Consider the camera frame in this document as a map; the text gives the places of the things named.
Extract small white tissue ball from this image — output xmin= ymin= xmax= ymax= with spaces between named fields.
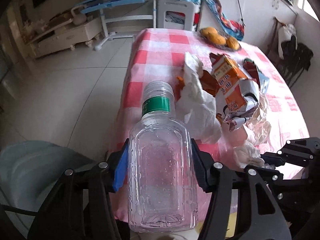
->
xmin=234 ymin=141 xmax=265 ymax=169

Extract clear plastic bottle green label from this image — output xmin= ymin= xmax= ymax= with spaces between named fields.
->
xmin=127 ymin=81 xmax=198 ymax=233

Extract white tissue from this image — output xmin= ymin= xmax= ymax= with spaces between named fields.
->
xmin=176 ymin=52 xmax=222 ymax=144

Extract small orange peel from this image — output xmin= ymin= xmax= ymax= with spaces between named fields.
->
xmin=175 ymin=76 xmax=185 ymax=101

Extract blue green milk carton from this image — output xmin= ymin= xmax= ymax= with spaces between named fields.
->
xmin=242 ymin=58 xmax=270 ymax=94

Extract teal sofa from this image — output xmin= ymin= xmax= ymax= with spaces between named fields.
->
xmin=1 ymin=141 xmax=96 ymax=239

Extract black clothes on chair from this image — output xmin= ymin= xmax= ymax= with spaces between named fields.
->
xmin=267 ymin=17 xmax=315 ymax=88

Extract red white checkered tablecloth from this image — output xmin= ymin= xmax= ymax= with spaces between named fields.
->
xmin=110 ymin=29 xmax=309 ymax=167

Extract dark fruit bowl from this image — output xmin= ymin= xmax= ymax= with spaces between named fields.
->
xmin=200 ymin=27 xmax=241 ymax=52

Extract yellow mango right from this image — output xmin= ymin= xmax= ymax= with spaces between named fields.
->
xmin=226 ymin=36 xmax=240 ymax=50

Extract yellow mango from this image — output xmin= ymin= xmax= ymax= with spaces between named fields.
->
xmin=226 ymin=36 xmax=240 ymax=50
xmin=208 ymin=34 xmax=226 ymax=46
xmin=200 ymin=27 xmax=218 ymax=38

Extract yellow mango middle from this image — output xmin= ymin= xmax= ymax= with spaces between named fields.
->
xmin=208 ymin=34 xmax=226 ymax=46

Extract yellow mango left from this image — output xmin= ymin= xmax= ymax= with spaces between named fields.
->
xmin=200 ymin=27 xmax=218 ymax=38

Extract white storage cabinet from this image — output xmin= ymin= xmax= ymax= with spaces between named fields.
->
xmin=197 ymin=0 xmax=299 ymax=53

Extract cream TV cabinet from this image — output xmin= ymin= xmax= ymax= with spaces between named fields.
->
xmin=27 ymin=18 xmax=102 ymax=59

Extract white plastic stool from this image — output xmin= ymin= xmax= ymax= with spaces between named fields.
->
xmin=156 ymin=0 xmax=201 ymax=31

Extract pink kettle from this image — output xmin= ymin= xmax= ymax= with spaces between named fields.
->
xmin=71 ymin=5 xmax=87 ymax=26

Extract colourful hanging bag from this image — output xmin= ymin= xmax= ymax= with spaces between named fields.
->
xmin=204 ymin=0 xmax=245 ymax=41

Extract blue study desk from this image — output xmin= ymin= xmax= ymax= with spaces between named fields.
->
xmin=76 ymin=0 xmax=157 ymax=51

